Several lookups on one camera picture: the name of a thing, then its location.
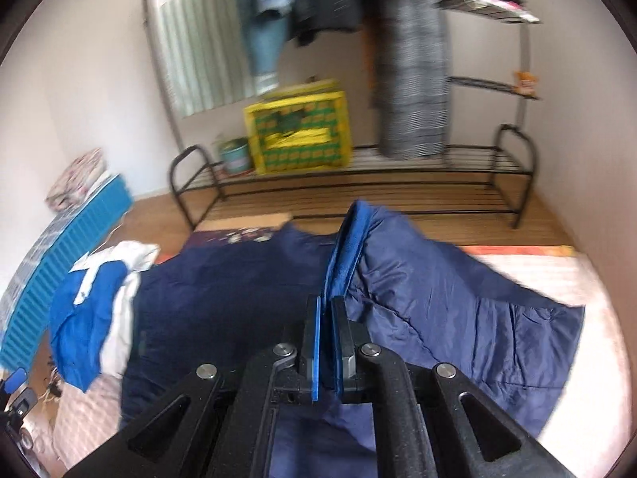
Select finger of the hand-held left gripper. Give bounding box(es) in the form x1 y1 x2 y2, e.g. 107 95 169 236
2 367 29 394

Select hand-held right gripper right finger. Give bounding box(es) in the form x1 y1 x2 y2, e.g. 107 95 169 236
328 295 580 478

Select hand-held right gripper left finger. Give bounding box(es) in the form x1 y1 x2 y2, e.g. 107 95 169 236
62 295 324 478

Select navy padded jacket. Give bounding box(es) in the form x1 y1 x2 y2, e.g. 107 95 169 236
119 199 585 478

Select black metal clothes rack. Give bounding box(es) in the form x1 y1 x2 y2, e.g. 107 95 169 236
139 0 543 230

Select blue and white garment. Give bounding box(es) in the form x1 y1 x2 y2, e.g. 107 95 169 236
48 240 161 393

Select grey patterned sheet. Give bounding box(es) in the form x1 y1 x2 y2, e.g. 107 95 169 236
0 209 75 329

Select blue ribbed folding mattress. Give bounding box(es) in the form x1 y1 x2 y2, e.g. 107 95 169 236
0 174 134 366

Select floral folded cloth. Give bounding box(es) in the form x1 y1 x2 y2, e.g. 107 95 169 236
45 148 109 210

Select teal plant pot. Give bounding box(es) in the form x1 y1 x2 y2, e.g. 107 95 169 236
214 135 250 176

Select yellow green patterned bag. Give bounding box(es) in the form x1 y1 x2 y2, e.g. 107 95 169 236
243 78 355 176

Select pink checked rug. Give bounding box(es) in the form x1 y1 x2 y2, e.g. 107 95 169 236
25 244 629 478

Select grey checked coat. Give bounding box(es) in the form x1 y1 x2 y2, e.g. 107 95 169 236
371 0 451 160

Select light blue jeans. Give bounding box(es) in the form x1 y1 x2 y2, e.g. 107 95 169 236
231 0 309 95

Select green white striped cloth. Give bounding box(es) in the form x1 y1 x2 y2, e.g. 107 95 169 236
144 0 250 118

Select pink white folded cloth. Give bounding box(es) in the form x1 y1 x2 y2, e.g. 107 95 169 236
442 0 541 23

